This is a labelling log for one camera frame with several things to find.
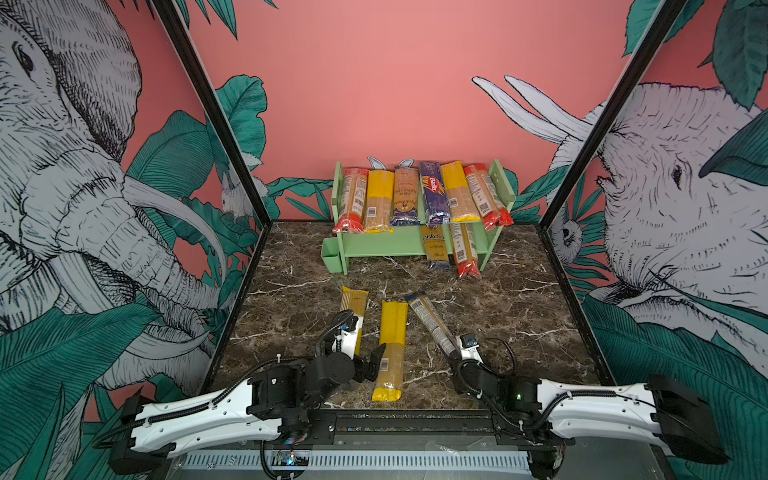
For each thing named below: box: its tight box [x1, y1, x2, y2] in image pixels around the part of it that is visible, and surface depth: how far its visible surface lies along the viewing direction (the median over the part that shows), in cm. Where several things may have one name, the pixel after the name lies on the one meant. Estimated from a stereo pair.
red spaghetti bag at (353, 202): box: [332, 166, 369, 234], surface depth 85 cm
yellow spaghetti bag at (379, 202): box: [363, 170, 395, 234], surface depth 85 cm
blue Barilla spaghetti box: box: [419, 161, 451, 226], surface depth 86 cm
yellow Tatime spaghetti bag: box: [340, 286, 369, 356], surface depth 97 cm
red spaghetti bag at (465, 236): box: [450, 222, 482, 279], surface depth 94 cm
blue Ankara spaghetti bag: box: [422, 224, 451, 270], surface depth 95 cm
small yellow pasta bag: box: [390, 158, 421, 227], surface depth 89 cm
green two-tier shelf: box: [479, 159, 516, 272], surface depth 86 cm
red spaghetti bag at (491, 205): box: [464, 164, 514, 230], surface depth 87 cm
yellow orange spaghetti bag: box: [440, 161, 481, 222], surface depth 89 cm
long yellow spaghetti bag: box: [372, 300, 409, 402], surface depth 86 cm
